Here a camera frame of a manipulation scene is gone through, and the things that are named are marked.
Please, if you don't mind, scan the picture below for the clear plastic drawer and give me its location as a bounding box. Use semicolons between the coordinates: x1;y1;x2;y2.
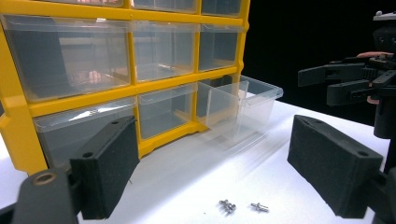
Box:
132;21;200;83
137;82;199;141
200;0;242;18
198;23;244;73
32;96;138;171
0;13;132;104
40;0;125;8
195;74;284;144
132;0;199;14

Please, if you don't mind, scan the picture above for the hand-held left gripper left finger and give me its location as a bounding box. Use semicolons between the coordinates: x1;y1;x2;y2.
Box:
69;115;140;220

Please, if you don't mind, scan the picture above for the yellow black drawer cabinet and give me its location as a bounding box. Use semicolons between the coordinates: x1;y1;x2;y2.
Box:
0;0;251;175

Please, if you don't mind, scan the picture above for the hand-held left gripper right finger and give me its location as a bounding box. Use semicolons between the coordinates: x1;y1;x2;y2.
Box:
287;114;384;219

